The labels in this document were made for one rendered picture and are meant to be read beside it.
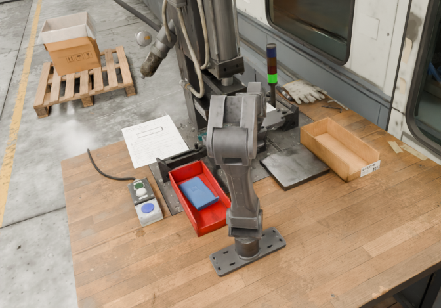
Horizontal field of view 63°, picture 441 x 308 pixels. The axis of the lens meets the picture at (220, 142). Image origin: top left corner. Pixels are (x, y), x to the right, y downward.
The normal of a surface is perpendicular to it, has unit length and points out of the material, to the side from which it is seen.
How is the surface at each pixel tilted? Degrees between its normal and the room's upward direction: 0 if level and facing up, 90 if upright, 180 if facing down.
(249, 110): 37
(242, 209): 100
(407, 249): 0
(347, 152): 0
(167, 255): 0
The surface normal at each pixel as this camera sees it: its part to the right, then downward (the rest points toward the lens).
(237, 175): -0.18, 0.72
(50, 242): -0.12, -0.80
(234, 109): -0.23, 0.17
